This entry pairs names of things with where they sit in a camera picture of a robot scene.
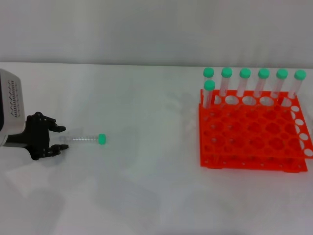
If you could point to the orange plastic test tube rack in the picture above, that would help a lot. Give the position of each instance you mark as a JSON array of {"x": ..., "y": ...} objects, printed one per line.
[{"x": 212, "y": 164}]

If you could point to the clear test tube green cap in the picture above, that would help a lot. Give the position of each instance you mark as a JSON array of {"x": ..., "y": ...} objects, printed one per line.
[
  {"x": 209, "y": 85},
  {"x": 282, "y": 73},
  {"x": 263, "y": 73},
  {"x": 245, "y": 73},
  {"x": 208, "y": 72},
  {"x": 300, "y": 74},
  {"x": 226, "y": 72},
  {"x": 80, "y": 139}
]

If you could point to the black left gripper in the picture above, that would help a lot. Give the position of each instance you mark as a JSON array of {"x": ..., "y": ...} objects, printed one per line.
[{"x": 38, "y": 137}]

